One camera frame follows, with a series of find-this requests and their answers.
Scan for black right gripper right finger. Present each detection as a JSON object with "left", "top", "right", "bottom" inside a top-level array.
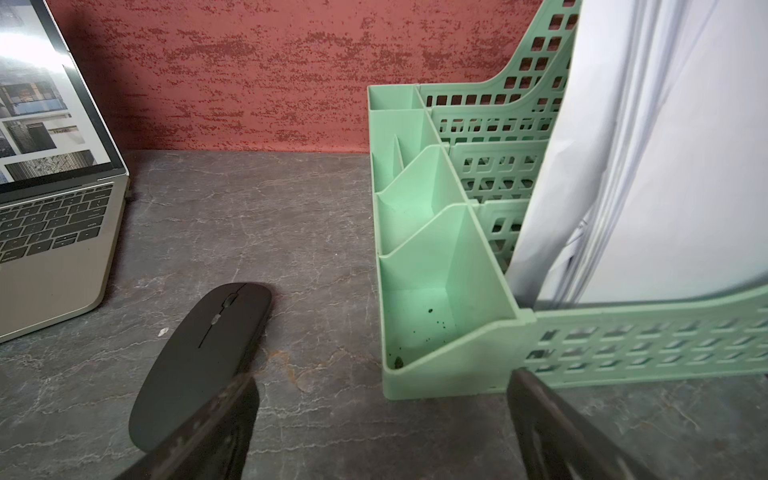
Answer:
[{"left": 506, "top": 368, "right": 657, "bottom": 479}]

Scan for silver laptop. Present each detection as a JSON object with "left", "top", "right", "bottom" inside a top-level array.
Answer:
[{"left": 1, "top": 1, "right": 130, "bottom": 341}]

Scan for green plastic desk organizer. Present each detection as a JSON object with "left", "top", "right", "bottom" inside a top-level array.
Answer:
[{"left": 368, "top": 1, "right": 767, "bottom": 400}]

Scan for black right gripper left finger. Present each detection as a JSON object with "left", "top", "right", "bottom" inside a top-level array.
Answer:
[{"left": 118, "top": 374, "right": 260, "bottom": 479}]

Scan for black wireless mouse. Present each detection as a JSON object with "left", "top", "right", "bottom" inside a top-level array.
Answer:
[{"left": 128, "top": 282, "right": 273, "bottom": 452}]

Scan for white paper stack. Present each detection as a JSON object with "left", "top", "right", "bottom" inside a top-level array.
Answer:
[{"left": 506, "top": 1, "right": 767, "bottom": 308}]

